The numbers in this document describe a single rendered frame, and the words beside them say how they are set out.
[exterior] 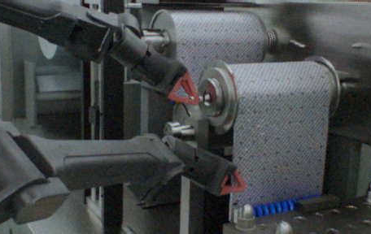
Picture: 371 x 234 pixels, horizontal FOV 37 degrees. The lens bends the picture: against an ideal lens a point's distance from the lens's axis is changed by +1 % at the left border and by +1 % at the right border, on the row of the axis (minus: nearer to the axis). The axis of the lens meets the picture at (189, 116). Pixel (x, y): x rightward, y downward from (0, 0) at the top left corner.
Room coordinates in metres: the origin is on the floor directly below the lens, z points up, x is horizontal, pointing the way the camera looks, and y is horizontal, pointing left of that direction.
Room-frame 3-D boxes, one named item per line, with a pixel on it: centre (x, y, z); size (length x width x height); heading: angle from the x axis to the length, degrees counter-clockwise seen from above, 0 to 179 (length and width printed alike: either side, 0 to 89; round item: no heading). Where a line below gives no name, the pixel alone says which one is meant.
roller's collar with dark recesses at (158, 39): (1.26, 0.09, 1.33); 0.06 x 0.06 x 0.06; 30
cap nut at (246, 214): (0.94, -0.11, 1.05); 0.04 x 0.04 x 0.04
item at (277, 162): (1.06, -0.19, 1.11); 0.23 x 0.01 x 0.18; 120
